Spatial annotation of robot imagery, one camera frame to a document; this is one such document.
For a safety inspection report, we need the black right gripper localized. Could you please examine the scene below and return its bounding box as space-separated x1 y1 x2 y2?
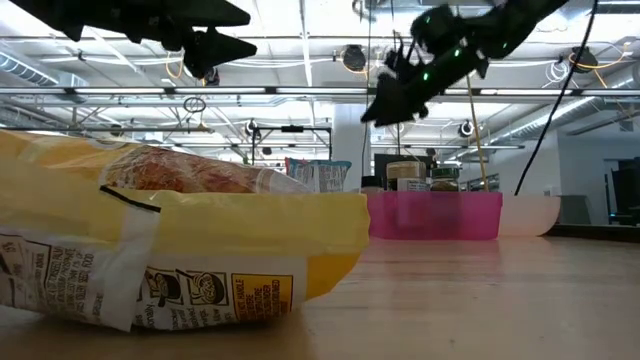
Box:
359 43 490 129

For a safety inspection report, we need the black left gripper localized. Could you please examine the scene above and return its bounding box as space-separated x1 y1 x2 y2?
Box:
9 0 259 80

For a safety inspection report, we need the gold lid jar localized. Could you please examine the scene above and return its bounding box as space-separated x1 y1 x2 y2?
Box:
385 160 429 192

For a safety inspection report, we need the green spice bottle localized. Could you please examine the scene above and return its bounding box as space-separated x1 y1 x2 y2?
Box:
430 166 460 192

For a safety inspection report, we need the yellow red blue ramen packet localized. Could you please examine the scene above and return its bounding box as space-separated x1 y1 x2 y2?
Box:
284 157 352 194

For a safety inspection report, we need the yellow creamy chicken ramen packet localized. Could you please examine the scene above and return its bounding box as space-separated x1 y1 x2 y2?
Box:
0 128 371 332

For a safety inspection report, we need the pink plastic bin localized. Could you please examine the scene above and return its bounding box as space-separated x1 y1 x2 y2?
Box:
367 190 504 241

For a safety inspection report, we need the translucent pink bowl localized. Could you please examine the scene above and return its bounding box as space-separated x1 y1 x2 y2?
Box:
499 194 561 237

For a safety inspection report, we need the black background cabinet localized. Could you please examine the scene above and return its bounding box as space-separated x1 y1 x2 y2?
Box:
604 159 640 226

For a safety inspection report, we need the black hanging cable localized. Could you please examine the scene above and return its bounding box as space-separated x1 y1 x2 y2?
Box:
389 0 403 157

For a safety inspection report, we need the yellow hanging cable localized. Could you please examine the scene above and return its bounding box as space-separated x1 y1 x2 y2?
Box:
464 74 490 192

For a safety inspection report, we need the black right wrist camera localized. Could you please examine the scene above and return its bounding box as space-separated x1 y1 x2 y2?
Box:
409 4 467 57

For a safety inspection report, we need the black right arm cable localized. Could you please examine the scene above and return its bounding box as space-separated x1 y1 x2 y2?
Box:
513 0 599 196

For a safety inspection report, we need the black aluminium table frame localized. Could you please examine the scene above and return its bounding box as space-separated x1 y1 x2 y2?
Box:
547 223 640 244

